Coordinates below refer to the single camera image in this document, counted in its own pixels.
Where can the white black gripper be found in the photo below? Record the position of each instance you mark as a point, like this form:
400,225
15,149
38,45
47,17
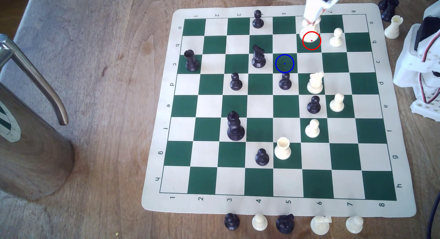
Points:
312,11

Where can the stainless steel jug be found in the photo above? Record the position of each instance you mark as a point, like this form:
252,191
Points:
31,156

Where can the green white chess mat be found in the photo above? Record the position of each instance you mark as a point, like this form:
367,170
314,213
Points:
261,104

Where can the black pawn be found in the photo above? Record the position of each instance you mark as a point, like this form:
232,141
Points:
285,83
257,22
314,106
262,159
384,3
232,223
235,84

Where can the white rook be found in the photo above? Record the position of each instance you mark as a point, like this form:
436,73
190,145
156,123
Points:
392,29
283,151

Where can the black rook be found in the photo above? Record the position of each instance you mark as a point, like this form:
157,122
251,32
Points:
191,63

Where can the black knight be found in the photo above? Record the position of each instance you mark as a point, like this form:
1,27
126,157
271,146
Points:
258,60
285,225

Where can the white knight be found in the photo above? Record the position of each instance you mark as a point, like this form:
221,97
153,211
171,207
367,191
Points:
315,86
319,226

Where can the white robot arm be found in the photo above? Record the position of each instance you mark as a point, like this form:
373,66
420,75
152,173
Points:
405,67

